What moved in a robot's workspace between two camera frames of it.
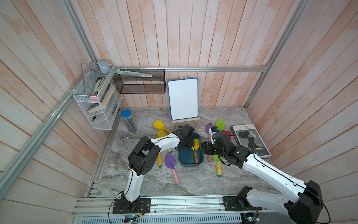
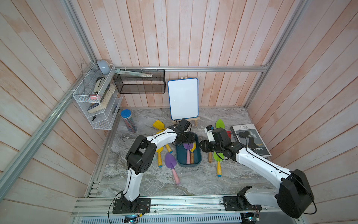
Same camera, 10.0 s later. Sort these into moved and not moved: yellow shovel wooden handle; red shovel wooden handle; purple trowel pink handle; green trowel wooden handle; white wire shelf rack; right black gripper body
Moved: purple trowel pink handle; yellow shovel wooden handle
Not moved: green trowel wooden handle; right black gripper body; white wire shelf rack; red shovel wooden handle
